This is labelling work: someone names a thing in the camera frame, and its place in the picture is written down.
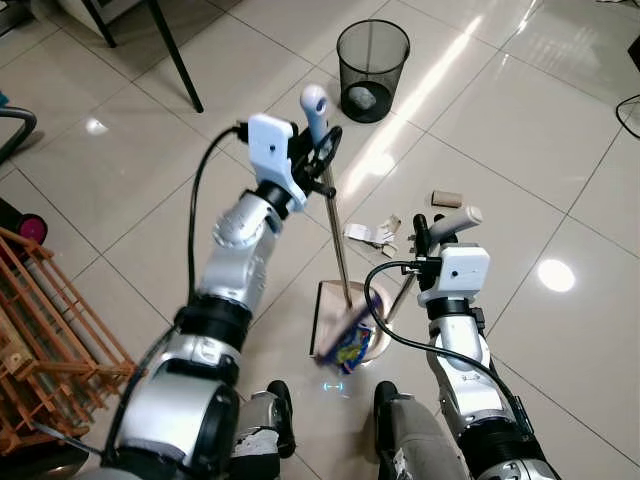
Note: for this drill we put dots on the broom with metal pole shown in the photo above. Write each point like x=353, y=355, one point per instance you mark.
x=314, y=105

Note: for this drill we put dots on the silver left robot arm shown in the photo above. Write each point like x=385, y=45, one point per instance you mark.
x=235, y=270

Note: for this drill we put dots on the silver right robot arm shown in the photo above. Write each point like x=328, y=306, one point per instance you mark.
x=455, y=345

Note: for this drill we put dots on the brown cardboard tube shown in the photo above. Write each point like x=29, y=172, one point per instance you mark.
x=446, y=198

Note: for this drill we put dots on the crumpled white wrapper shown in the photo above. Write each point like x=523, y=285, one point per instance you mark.
x=370, y=234

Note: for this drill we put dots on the crumpled white paper ball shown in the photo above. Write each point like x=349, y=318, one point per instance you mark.
x=362, y=100

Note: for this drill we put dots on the black mesh waste bin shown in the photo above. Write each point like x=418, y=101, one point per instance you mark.
x=372, y=50

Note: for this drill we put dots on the blue snack packet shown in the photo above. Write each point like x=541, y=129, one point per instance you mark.
x=350, y=345

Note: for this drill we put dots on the black metal table leg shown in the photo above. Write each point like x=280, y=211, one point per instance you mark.
x=175, y=55
x=98, y=22

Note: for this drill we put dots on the robot right leg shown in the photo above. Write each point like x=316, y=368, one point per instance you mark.
x=410, y=440

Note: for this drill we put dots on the robot leg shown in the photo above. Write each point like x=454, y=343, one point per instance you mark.
x=410, y=440
x=262, y=430

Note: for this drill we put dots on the robot left leg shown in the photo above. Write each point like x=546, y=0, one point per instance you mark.
x=262, y=430

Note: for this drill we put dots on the black box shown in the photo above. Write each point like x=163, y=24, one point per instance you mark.
x=634, y=52

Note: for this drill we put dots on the grey curved chair leg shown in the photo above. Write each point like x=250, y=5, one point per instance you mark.
x=18, y=125

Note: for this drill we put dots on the black and pink object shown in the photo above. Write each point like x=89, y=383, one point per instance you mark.
x=22, y=225

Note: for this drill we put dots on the orange wooden rack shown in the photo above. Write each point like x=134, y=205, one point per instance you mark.
x=45, y=340

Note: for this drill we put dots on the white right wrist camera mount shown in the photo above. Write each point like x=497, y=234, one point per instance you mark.
x=462, y=268

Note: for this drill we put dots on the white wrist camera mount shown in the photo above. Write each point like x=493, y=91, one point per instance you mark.
x=462, y=268
x=272, y=140

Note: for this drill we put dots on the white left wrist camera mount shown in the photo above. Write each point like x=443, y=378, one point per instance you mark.
x=272, y=140

